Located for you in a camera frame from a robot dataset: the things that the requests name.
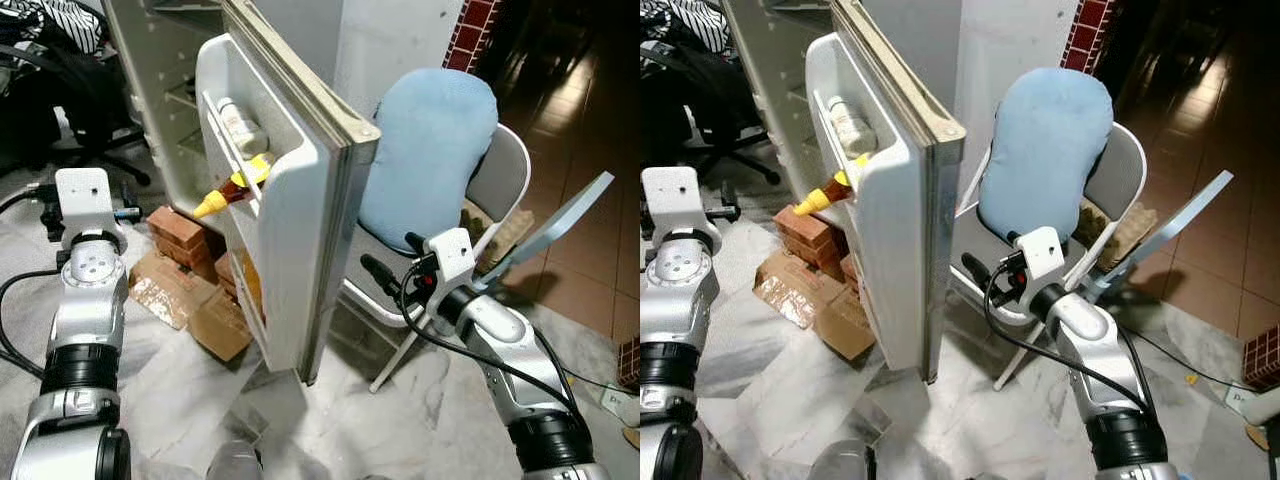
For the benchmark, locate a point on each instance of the red brick stack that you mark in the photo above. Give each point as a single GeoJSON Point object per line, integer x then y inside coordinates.
{"type": "Point", "coordinates": [228, 276]}
{"type": "Point", "coordinates": [853, 277]}
{"type": "Point", "coordinates": [808, 237]}
{"type": "Point", "coordinates": [178, 230]}

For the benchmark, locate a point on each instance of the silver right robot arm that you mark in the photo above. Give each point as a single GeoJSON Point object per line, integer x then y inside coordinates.
{"type": "Point", "coordinates": [495, 325]}
{"type": "Point", "coordinates": [1085, 325]}

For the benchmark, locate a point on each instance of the sauce bottle yellow cap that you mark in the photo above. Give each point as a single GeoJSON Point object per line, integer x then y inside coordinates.
{"type": "Point", "coordinates": [232, 188]}
{"type": "Point", "coordinates": [830, 190]}

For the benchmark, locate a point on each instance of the white fridge door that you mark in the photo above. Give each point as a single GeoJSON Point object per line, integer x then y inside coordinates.
{"type": "Point", "coordinates": [905, 260]}
{"type": "Point", "coordinates": [300, 260]}

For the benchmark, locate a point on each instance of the black office chair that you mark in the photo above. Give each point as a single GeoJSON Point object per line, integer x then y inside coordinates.
{"type": "Point", "coordinates": [715, 95]}
{"type": "Point", "coordinates": [70, 90]}

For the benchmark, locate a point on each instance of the beige woven cushion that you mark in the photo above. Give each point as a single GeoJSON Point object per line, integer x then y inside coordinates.
{"type": "Point", "coordinates": [510, 240]}
{"type": "Point", "coordinates": [1125, 235]}

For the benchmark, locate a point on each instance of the white power adapter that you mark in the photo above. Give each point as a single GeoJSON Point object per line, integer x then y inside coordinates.
{"type": "Point", "coordinates": [1255, 405]}
{"type": "Point", "coordinates": [622, 405]}

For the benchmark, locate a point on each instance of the white mini fridge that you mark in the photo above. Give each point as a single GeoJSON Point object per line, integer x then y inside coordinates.
{"type": "Point", "coordinates": [150, 90]}
{"type": "Point", "coordinates": [770, 90]}

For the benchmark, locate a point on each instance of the white plastic bottle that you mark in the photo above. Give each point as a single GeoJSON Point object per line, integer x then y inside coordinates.
{"type": "Point", "coordinates": [850, 125]}
{"type": "Point", "coordinates": [240, 125]}

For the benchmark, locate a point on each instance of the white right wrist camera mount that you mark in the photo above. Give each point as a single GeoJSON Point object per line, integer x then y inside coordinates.
{"type": "Point", "coordinates": [1042, 250]}
{"type": "Point", "coordinates": [450, 255]}

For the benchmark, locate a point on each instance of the black white striped cloth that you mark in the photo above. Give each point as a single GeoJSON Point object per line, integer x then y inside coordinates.
{"type": "Point", "coordinates": [690, 22]}
{"type": "Point", "coordinates": [60, 20]}

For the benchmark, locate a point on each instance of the light blue cushion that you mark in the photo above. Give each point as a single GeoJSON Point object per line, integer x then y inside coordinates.
{"type": "Point", "coordinates": [1045, 150]}
{"type": "Point", "coordinates": [430, 150]}

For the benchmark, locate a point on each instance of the white folding chair grey seat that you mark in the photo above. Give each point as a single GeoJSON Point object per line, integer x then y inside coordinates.
{"type": "Point", "coordinates": [510, 170]}
{"type": "Point", "coordinates": [1125, 170]}

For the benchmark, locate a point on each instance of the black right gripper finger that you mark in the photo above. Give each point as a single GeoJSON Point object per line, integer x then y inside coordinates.
{"type": "Point", "coordinates": [976, 269]}
{"type": "Point", "coordinates": [1012, 239]}
{"type": "Point", "coordinates": [414, 242]}
{"type": "Point", "coordinates": [378, 274]}

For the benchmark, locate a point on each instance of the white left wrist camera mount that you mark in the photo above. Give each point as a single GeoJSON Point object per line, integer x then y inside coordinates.
{"type": "Point", "coordinates": [82, 200]}
{"type": "Point", "coordinates": [670, 200]}

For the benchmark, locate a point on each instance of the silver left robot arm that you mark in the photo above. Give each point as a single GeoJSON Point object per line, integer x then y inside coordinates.
{"type": "Point", "coordinates": [675, 320]}
{"type": "Point", "coordinates": [85, 320]}

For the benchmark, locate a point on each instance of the red tiled pillar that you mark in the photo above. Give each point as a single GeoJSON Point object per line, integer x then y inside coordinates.
{"type": "Point", "coordinates": [1263, 358]}
{"type": "Point", "coordinates": [475, 30]}
{"type": "Point", "coordinates": [630, 362]}
{"type": "Point", "coordinates": [1090, 30]}

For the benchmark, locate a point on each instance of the small brown wooden piece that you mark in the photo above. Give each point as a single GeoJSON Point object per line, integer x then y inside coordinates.
{"type": "Point", "coordinates": [1259, 437]}
{"type": "Point", "coordinates": [632, 438]}

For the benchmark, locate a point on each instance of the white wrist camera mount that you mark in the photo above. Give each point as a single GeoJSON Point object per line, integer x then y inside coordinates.
{"type": "Point", "coordinates": [82, 200]}
{"type": "Point", "coordinates": [670, 200]}
{"type": "Point", "coordinates": [1042, 250]}
{"type": "Point", "coordinates": [450, 255]}

